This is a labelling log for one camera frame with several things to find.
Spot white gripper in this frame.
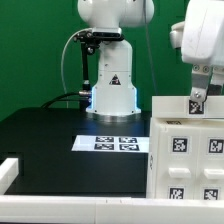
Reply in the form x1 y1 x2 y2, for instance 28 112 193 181
170 0 224 102

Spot white long cabinet block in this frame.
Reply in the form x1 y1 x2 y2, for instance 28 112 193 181
152 96 224 119

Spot white cabinet door panel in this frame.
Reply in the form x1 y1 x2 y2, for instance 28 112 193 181
161 130 197 200

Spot white cabinet body box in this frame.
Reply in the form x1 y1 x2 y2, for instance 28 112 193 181
146 118 224 200

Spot white cabinet door with knob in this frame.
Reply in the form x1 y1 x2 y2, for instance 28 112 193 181
198 129 224 200

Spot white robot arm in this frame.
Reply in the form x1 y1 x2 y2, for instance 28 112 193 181
78 0 224 119

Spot white base tag sheet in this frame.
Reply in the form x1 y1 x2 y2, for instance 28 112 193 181
71 135 149 153

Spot black cables on table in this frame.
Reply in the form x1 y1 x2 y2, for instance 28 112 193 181
40 91 93 110

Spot grey camera cable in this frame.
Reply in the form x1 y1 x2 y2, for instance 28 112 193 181
61 29 91 95

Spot white left fence rail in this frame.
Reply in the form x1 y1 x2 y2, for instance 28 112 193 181
0 158 19 195

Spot white fence rail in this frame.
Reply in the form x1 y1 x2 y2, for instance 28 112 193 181
0 158 19 195
0 196 224 224

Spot white front fence rail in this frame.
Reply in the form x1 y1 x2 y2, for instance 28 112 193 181
0 196 224 224

